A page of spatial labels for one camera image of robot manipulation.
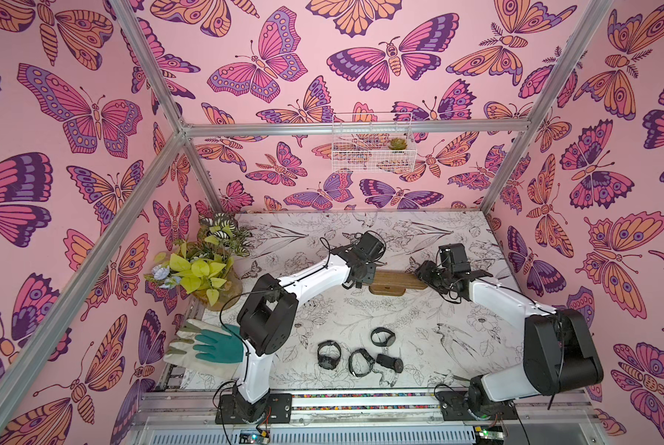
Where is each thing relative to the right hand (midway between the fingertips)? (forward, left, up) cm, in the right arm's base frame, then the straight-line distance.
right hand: (422, 271), depth 92 cm
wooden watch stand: (-4, +11, 0) cm, 12 cm away
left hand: (-1, +18, +1) cm, 18 cm away
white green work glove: (-24, +67, -6) cm, 71 cm away
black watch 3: (-27, +13, -6) cm, 31 cm away
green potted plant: (-9, +65, +16) cm, 67 cm away
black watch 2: (-21, +12, -6) cm, 24 cm away
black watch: (-25, +30, -8) cm, 40 cm away
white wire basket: (+35, +16, +26) cm, 47 cm away
